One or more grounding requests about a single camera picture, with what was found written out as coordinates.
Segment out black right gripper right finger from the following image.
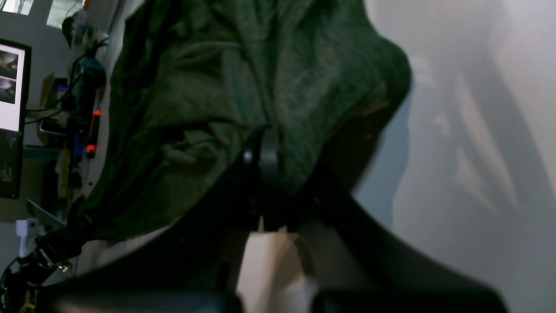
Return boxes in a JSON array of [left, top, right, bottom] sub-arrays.
[[294, 163, 507, 313]]

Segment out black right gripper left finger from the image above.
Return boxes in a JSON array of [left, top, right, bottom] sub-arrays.
[[39, 130, 278, 313]]

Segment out dark green t-shirt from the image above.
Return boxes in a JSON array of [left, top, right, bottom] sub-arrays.
[[62, 0, 412, 242]]

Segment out orange black utility knife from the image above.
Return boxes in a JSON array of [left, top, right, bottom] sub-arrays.
[[86, 109, 102, 159]]

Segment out computer monitor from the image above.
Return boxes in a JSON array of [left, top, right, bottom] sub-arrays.
[[0, 39, 32, 199]]

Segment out teal black cordless drill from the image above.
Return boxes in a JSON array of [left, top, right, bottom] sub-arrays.
[[72, 57, 107, 124]]

